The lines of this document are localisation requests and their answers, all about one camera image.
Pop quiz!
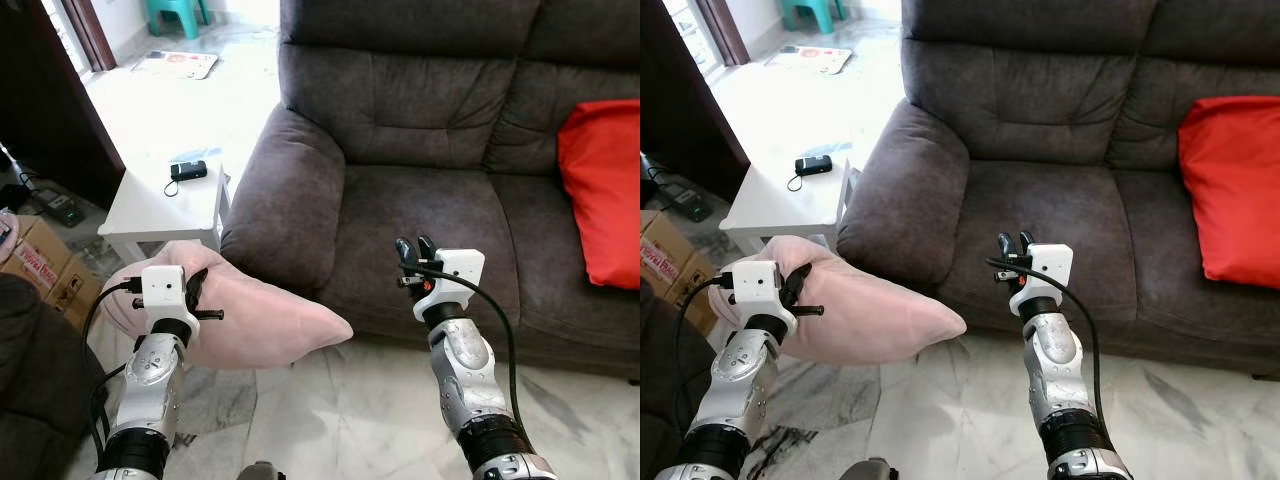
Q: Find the pink plush pillow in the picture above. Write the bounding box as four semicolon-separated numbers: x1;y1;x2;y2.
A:
712;235;968;366
100;240;354;372

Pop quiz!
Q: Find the dark grey-brown fabric sofa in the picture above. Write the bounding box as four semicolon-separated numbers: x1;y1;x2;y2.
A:
838;0;1280;379
220;0;641;381

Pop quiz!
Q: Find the red pillow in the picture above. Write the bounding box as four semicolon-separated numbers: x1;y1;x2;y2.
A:
557;100;641;291
1177;96;1280;291

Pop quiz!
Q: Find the white side table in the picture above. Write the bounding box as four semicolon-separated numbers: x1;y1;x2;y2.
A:
718;155;861;254
97;160;233;266

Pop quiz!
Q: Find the brown cardboard box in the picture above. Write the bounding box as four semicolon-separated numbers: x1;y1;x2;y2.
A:
640;208;723;337
0;213;104;331

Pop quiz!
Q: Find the dark power adapter box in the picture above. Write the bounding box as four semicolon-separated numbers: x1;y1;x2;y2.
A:
667;185;717;223
38;193;87;227

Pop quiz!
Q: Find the dark brown armchair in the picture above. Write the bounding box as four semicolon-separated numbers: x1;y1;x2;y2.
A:
640;285;701;480
0;275;101;480

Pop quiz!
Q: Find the printed paper flyer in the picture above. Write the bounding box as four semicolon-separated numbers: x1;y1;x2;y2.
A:
764;45;853;76
132;50;220;82

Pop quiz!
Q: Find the dark wooden cabinet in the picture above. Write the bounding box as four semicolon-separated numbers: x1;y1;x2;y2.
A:
0;0;127;211
640;0;751;201

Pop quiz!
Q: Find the green plastic stool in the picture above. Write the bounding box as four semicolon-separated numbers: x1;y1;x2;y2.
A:
780;0;846;34
147;0;212;39

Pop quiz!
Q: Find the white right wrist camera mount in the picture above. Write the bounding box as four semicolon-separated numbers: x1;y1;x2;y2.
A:
1008;243;1074;316
418;248;486;309

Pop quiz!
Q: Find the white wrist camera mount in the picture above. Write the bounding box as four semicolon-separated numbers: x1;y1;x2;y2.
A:
139;264;202;326
1008;243;1074;316
418;248;486;309
720;262;798;329

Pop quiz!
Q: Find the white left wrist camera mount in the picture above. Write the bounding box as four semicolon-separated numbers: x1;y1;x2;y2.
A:
720;262;798;329
139;264;202;326

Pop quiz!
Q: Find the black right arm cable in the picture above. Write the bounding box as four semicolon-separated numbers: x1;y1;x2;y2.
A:
985;258;1103;421
398;262;526;441

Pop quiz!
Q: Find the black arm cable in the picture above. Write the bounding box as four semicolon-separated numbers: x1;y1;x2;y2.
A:
398;262;526;441
82;278;143;463
985;258;1103;421
672;277;736;441

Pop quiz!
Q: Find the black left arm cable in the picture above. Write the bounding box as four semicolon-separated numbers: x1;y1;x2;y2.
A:
82;278;143;463
672;277;736;441

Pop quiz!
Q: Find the black device with cable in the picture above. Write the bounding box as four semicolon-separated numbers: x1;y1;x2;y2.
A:
786;156;835;193
163;160;209;198

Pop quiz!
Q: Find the black cable tangle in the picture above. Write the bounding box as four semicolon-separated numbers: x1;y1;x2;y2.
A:
640;150;681;201
0;140;46;213

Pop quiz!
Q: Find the brown wooden door frame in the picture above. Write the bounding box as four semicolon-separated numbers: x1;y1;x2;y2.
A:
693;0;753;67
58;0;118;73

